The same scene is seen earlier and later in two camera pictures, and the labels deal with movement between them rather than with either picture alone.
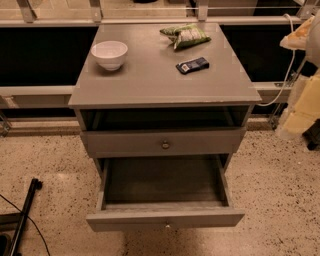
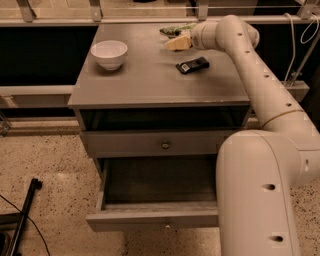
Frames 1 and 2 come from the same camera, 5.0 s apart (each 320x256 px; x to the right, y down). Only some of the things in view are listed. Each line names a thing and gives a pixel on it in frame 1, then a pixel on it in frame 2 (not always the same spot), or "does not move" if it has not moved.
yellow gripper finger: x=298 y=38 -> x=203 y=36
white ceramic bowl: x=110 y=54 does not move
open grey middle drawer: x=164 y=191 does not move
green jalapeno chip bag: x=185 y=35 does not move
